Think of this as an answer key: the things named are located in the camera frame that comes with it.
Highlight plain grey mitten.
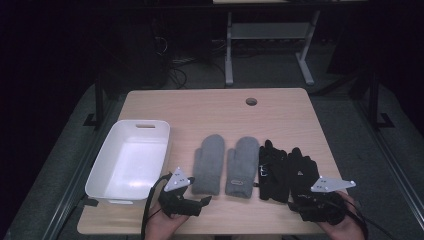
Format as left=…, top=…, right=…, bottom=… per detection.
left=191, top=133, right=226, bottom=196

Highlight grey mitten with label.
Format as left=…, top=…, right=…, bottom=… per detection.
left=225, top=136, right=261, bottom=199

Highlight black glove with small logo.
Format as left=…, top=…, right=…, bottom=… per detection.
left=287, top=146, right=322, bottom=205

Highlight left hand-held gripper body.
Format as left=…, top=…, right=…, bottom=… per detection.
left=158, top=167, right=204, bottom=218

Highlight black table edge bracket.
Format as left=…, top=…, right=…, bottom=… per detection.
left=82, top=195, right=100, bottom=208

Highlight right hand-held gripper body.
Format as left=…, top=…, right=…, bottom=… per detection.
left=299, top=176, right=357, bottom=225

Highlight person's left hand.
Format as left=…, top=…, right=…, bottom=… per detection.
left=144, top=201, right=190, bottom=240

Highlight black glove with white clip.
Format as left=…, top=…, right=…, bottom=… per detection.
left=258, top=139, right=290, bottom=204

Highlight person's right hand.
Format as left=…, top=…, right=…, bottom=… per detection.
left=318, top=192, right=366, bottom=240

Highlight grey metal floor rail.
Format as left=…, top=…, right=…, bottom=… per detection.
left=351, top=98, right=424, bottom=232
left=41, top=98, right=121, bottom=240

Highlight black metal post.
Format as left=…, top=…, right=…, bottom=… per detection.
left=367, top=68, right=395, bottom=130
left=83, top=71, right=107, bottom=130

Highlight white plastic basket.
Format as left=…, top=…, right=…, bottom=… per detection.
left=84, top=119, right=171, bottom=209

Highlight white metal table frame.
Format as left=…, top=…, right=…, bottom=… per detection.
left=224, top=9, right=321, bottom=87

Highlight loose black floor cables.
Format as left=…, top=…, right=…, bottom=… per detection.
left=164, top=55, right=198, bottom=90

